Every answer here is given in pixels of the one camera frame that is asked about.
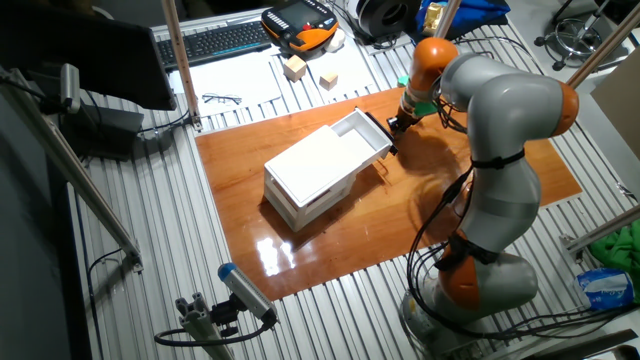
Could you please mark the aluminium frame bar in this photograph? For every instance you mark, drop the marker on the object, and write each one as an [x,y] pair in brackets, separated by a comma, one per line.
[181,60]
[600,50]
[75,172]
[605,229]

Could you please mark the brown cardboard panel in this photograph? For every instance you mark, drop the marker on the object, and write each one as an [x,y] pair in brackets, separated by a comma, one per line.
[620,105]

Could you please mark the large wooden cube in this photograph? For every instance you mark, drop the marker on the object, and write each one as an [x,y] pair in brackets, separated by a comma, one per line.
[295,67]

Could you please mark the printed white paper sheet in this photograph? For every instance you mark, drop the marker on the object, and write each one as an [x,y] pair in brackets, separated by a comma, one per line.
[235,80]

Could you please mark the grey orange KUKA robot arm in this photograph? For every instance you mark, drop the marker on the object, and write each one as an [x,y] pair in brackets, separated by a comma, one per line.
[510,130]

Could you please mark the silver camera with blue cap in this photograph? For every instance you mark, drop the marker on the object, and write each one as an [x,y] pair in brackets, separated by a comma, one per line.
[245,290]

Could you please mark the chrome swivel stool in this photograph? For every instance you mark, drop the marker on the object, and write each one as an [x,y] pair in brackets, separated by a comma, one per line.
[575,37]

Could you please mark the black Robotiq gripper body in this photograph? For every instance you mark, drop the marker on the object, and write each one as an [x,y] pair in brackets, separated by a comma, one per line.
[406,120]

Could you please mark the white plastic drawer cabinet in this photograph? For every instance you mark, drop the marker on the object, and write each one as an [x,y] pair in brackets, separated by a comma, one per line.
[310,167]

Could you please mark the plain white paper sheet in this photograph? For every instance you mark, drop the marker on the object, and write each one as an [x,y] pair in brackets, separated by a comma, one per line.
[350,67]

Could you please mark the black rimmed eyeglasses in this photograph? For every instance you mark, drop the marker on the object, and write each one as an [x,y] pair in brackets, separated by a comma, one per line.
[222,98]

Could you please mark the green printed wrist mount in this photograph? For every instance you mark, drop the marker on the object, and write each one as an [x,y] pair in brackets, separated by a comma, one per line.
[425,107]

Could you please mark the black computer monitor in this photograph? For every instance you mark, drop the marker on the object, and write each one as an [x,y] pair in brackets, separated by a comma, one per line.
[90,55]

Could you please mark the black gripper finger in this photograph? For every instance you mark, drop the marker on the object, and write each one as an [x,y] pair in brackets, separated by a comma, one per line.
[392,125]
[401,131]

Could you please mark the shiny gold wrapped object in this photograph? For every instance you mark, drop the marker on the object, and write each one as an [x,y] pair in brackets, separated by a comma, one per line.
[432,17]

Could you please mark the glossy orange wooden board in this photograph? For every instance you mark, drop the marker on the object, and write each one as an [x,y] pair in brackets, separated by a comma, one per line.
[250,160]

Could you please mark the black orange teach pendant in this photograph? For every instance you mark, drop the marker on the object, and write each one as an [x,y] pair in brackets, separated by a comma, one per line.
[300,22]

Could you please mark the medium wooden cube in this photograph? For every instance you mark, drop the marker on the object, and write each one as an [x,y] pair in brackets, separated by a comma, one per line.
[328,80]

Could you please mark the blue white plastic bag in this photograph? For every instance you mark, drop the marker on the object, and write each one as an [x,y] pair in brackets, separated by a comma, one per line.
[605,289]

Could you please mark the black monitor base box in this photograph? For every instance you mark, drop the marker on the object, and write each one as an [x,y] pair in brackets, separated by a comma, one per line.
[105,130]

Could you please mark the silver grey depth camera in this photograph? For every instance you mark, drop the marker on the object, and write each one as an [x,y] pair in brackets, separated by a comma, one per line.
[70,87]

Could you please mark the black round spool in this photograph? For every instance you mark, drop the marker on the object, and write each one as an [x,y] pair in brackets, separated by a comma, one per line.
[380,17]

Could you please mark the white lower drawer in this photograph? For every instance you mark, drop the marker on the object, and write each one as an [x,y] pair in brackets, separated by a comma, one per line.
[320,209]

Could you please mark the white egg shaped object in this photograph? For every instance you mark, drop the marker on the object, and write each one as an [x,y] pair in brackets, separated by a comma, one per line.
[336,41]

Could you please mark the black computer keyboard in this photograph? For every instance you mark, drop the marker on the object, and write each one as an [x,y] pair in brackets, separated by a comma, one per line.
[215,42]

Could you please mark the aluminium profile camera stand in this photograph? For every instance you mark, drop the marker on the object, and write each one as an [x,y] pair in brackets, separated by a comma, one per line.
[200,327]

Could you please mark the metal frame post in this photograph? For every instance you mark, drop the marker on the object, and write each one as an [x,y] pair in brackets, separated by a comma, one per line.
[447,17]

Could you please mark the green cloth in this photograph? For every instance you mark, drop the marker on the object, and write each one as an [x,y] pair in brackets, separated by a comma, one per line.
[620,250]

